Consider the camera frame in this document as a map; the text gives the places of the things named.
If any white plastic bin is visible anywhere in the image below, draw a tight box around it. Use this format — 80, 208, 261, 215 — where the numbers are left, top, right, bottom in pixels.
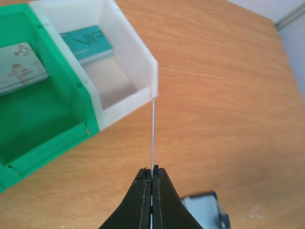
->
29, 0, 158, 130

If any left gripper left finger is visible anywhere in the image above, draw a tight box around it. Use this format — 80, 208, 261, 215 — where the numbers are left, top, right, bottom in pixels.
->
100, 168, 152, 229

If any green plastic bin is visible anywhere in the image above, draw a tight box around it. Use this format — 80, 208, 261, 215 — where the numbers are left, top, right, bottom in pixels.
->
0, 3, 99, 191

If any grey floral card stack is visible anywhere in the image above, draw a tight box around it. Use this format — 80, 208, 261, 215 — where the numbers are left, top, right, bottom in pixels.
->
0, 42, 49, 95

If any blue card holder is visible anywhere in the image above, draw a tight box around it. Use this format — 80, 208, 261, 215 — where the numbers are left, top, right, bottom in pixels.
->
181, 191, 231, 229

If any teal credit card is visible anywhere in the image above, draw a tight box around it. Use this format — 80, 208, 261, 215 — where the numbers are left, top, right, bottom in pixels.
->
151, 98, 155, 173

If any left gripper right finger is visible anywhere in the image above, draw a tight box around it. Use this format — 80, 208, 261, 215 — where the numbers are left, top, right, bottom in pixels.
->
152, 165, 202, 229

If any right frame post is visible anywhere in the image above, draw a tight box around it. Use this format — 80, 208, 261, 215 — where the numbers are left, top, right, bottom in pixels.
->
274, 1, 305, 31

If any teal VIP card stack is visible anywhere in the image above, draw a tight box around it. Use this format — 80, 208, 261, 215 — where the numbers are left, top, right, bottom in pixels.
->
60, 25, 113, 65

